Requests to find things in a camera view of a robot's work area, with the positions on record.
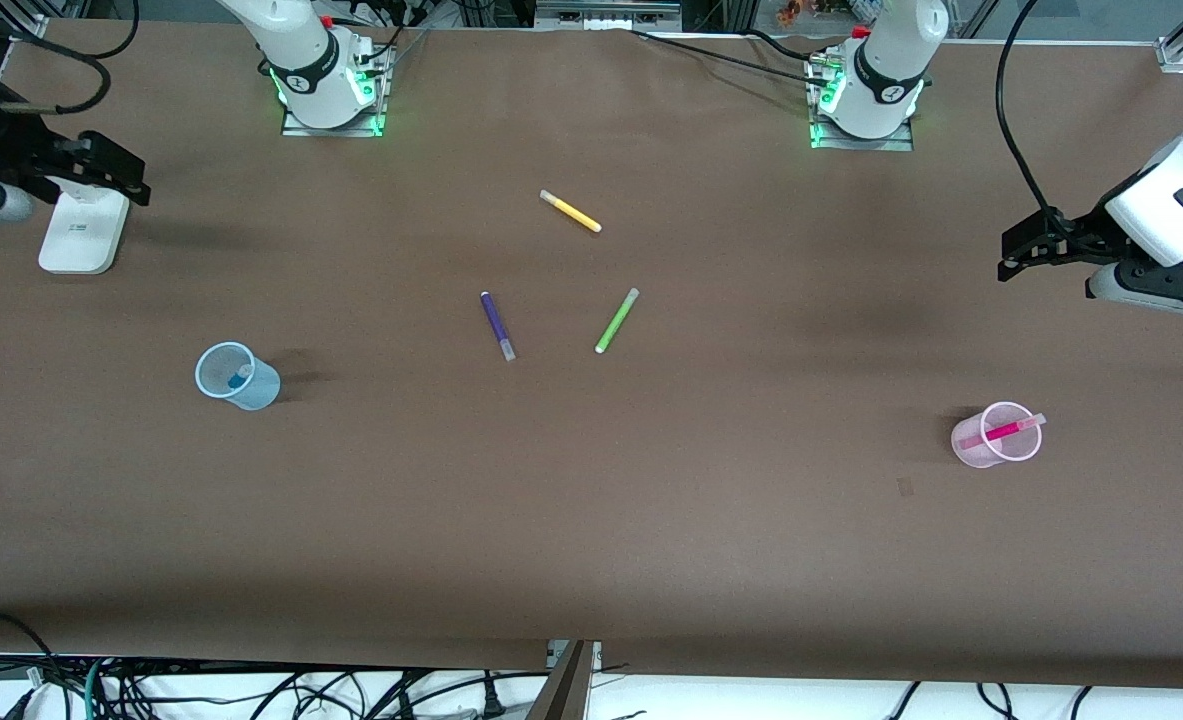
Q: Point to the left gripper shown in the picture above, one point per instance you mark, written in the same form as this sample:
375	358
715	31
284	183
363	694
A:
1078	238

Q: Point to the white desk lamp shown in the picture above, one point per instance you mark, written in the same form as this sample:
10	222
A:
81	240

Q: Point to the translucent pink cup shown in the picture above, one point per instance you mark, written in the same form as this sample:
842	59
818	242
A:
976	452

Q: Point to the pink marker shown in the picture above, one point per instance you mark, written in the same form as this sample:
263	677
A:
1001	432

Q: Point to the small metal table bracket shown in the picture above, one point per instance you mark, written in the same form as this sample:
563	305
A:
555	652

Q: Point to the grey background box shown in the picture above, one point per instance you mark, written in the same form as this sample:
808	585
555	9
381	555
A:
606	14

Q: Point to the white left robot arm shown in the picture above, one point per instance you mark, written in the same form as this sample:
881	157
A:
891	70

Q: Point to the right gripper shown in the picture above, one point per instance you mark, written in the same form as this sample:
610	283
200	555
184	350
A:
13	148

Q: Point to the translucent blue cup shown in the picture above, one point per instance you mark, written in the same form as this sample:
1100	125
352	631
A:
256	390

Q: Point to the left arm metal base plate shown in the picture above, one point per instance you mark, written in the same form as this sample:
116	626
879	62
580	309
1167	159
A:
856	143

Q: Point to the brown wooden table support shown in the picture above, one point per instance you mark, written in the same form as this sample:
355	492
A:
563	690

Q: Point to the yellow marker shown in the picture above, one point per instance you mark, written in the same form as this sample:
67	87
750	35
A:
571	211

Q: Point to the aluminium frame profile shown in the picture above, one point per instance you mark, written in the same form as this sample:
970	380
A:
1176	50
31	22

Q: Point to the blue marker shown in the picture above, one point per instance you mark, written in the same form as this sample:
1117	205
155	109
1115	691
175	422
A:
243	373

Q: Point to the purple marker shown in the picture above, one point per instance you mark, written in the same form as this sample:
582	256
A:
496	322

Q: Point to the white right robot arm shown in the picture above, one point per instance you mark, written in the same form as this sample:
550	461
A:
296	50

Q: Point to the green marker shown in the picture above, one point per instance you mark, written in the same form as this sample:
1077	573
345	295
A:
616	322

